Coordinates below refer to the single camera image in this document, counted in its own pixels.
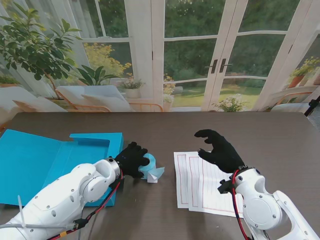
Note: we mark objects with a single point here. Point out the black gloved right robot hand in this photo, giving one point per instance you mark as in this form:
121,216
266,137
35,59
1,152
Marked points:
222,152

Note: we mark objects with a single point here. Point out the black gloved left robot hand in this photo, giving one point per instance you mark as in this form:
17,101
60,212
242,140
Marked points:
131,160

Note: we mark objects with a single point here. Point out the light blue label roll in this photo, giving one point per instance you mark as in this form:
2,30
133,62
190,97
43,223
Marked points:
152,162

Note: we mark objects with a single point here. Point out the white peeled label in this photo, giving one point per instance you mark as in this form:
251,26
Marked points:
151,178

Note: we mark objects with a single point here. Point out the blue file box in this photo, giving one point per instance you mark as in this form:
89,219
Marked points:
32,162

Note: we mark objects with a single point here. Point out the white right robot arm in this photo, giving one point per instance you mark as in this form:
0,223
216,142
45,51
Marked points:
260,207

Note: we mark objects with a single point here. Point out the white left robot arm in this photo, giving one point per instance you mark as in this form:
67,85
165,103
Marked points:
62,200

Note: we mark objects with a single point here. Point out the red lined paper sheet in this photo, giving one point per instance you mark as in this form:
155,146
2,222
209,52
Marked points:
210,190
181,180

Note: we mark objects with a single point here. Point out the garden window backdrop banner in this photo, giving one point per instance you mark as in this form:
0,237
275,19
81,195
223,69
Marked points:
190,62

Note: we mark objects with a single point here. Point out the black backdrop stand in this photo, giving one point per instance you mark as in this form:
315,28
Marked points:
312,106

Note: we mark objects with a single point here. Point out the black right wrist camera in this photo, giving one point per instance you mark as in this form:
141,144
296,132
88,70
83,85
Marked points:
223,186

